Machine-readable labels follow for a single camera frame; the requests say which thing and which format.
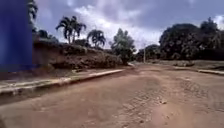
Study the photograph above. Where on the pale concrete kerb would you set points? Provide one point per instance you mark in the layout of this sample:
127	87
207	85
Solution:
50	83
210	71

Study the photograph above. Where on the dusty pavement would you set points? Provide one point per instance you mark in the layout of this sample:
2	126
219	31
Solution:
40	76

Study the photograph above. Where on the grass verge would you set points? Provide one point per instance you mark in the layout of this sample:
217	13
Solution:
186	62

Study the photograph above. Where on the blue wall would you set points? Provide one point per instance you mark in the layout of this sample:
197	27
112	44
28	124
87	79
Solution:
13	33

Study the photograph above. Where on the green leafy tree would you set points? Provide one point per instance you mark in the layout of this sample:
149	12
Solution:
123	46

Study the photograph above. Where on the brown cobbled road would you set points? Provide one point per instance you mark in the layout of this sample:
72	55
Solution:
133	100

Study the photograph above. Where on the overgrown earth bank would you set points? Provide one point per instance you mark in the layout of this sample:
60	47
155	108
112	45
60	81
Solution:
76	56

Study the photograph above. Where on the group of dark trees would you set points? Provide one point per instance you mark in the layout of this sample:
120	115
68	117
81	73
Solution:
190	43

